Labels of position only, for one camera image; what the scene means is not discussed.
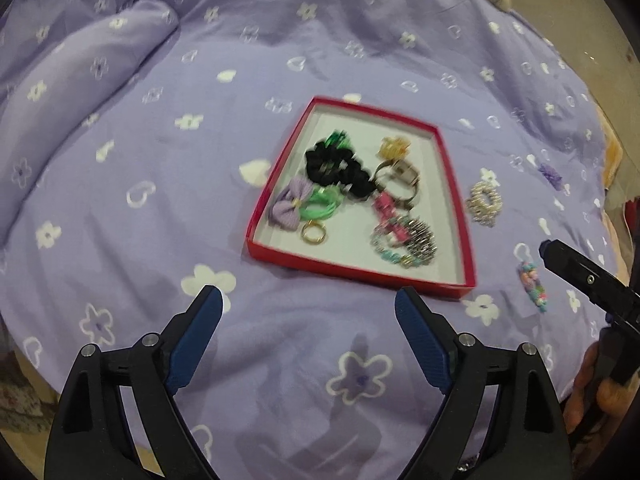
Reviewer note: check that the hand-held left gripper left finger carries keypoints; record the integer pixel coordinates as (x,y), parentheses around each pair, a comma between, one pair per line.
(195,340)

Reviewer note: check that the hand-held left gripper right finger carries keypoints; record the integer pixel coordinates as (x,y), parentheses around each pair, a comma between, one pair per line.
(425,345)

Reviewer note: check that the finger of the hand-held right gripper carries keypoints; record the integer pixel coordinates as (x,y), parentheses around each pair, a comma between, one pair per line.
(585,275)

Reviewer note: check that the pink hair clip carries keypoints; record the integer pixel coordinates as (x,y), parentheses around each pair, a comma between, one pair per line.
(384,206)

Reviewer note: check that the red jewelry box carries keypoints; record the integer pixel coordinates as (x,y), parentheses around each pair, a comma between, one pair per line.
(442,200)

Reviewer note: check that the purple bow hair clip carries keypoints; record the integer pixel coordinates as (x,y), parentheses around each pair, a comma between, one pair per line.
(287,205)

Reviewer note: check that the person's right hand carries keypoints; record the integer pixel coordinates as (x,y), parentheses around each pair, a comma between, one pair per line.
(615,400)

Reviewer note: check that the purple flower hair clip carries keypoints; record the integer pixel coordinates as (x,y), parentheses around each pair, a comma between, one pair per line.
(550,174)

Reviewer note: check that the yellow flower hair clip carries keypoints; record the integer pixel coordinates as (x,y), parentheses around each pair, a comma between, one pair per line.
(392,150)

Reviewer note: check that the black scrunchie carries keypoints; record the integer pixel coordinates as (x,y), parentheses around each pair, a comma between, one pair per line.
(320,165)

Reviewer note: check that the green hair clip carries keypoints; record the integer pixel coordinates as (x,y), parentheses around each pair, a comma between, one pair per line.
(334,139)

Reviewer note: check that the purple flower print bedsheet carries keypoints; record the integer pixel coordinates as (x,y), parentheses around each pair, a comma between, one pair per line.
(225,85)

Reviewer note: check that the purple pillow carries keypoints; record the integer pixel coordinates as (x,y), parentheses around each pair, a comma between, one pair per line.
(75,85)

